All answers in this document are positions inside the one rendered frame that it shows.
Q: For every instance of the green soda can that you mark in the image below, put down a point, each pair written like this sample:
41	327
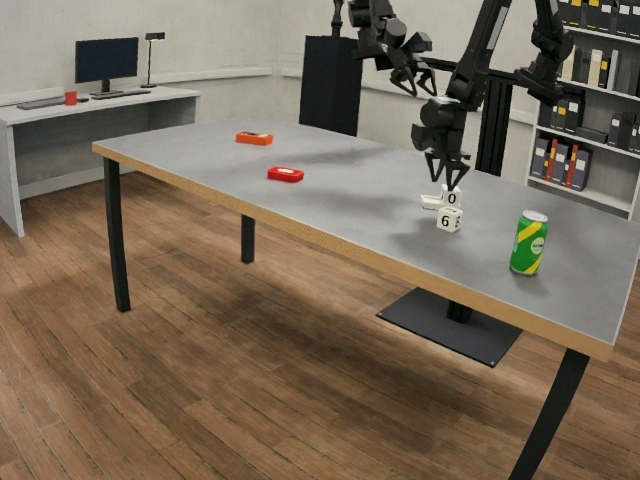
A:
529	243

